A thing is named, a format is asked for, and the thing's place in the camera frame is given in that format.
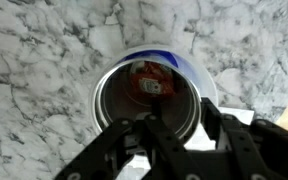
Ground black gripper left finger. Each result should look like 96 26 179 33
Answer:
53 99 206 180

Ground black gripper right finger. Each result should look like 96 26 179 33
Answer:
199 96 288 180

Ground silver metal cup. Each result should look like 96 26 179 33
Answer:
93 57 202 145

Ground translucent plastic cup blue base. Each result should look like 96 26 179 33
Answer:
88 44 219 145

